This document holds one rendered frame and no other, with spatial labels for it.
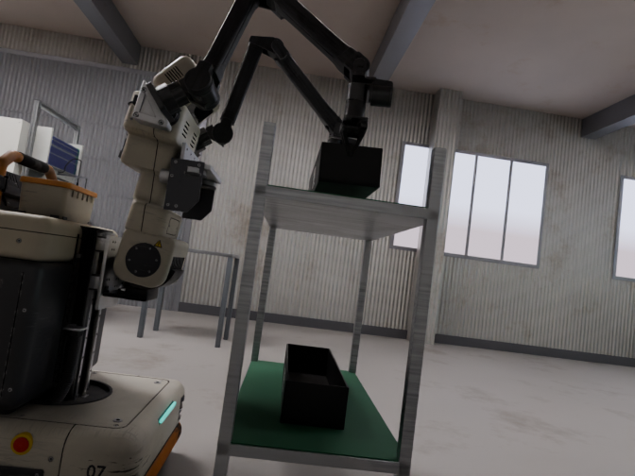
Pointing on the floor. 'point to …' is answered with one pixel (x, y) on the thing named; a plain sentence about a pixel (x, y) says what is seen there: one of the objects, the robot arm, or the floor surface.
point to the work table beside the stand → (221, 300)
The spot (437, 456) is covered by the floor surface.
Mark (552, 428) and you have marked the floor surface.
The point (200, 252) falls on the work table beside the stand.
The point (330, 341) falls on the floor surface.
